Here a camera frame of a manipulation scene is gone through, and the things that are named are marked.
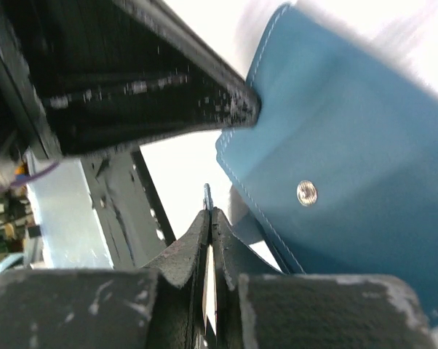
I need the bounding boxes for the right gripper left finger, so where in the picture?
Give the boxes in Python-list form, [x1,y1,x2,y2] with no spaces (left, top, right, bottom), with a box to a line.
[0,210,210,348]

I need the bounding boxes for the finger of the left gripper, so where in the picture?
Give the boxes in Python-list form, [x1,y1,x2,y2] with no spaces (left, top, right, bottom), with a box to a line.
[0,1,260,162]

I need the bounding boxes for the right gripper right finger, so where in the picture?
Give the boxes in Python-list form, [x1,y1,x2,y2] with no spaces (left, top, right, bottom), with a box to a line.
[211,209,434,348]

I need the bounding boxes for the blue leather card holder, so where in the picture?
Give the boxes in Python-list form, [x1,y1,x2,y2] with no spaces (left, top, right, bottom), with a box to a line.
[216,1,438,328]

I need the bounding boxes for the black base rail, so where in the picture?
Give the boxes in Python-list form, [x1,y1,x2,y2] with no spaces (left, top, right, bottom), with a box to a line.
[81,150,176,270]

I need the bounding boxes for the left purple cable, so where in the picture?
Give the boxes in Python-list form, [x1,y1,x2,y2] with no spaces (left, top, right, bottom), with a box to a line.
[0,159,60,193]

